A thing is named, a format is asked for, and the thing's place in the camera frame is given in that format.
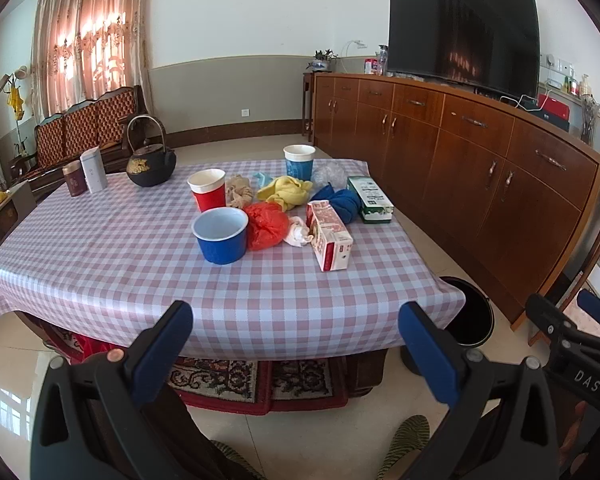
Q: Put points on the red white milk carton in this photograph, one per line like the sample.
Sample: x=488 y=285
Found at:
x=332 y=243

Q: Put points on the potted plant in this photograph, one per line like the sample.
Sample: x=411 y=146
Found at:
x=324 y=61

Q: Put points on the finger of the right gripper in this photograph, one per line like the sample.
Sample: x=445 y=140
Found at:
x=589 y=303

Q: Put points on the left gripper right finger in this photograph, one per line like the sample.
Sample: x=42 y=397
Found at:
x=500 y=422

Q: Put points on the black flat screen television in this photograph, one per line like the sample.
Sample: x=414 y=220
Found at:
x=489 y=44

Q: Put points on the beige cloth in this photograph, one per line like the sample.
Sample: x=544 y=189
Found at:
x=238 y=192

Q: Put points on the wooden sofa bench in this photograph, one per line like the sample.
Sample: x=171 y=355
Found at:
x=63 y=137

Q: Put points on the clear glass bottle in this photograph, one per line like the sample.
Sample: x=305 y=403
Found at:
x=382 y=59

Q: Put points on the red box on sideboard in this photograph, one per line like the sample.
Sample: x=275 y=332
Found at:
x=553 y=106

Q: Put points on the yellow cloth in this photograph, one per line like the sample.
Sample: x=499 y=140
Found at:
x=286 y=192

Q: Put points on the blue patterned paper cup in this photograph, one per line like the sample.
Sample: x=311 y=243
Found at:
x=299 y=161

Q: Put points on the white tissue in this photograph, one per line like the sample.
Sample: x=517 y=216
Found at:
x=298 y=234

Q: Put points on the light blue face mask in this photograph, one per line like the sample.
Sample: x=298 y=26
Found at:
x=262 y=179

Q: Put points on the green white carton box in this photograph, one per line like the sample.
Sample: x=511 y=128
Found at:
x=376 y=208

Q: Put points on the red paper cup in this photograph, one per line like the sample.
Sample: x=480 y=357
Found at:
x=208 y=188

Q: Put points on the blue towel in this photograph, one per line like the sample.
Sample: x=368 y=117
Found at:
x=345 y=202

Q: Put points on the red plastic bag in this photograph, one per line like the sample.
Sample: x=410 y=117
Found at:
x=268 y=225

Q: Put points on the white tea box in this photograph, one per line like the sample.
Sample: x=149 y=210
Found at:
x=94 y=170

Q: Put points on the green striped slipper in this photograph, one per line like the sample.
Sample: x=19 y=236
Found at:
x=407 y=443

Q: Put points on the red white can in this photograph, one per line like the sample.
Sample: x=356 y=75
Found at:
x=370 y=66

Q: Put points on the blue paper bowl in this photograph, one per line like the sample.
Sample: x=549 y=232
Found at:
x=221 y=234

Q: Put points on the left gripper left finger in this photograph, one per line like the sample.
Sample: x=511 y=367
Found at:
x=87 y=423

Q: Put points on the red patterned rug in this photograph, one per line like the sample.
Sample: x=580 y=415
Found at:
x=259 y=387

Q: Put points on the clear crumpled plastic bag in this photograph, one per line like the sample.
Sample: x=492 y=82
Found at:
x=329 y=171

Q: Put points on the pink checkered tablecloth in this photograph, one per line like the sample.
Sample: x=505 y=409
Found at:
x=106 y=265

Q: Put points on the dark red tea canister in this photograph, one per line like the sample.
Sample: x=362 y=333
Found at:
x=74 y=177

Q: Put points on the pink patterned curtain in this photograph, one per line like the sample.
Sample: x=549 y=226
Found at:
x=82 y=49

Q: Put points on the black cast iron teapot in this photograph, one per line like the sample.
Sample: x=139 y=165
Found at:
x=153 y=164

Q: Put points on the wooden sideboard cabinet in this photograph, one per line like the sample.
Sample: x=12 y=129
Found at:
x=506 y=194

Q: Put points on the person's right hand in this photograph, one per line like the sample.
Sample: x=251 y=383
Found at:
x=572 y=434

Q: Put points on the black trash bin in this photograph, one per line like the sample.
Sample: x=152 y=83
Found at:
x=474 y=323

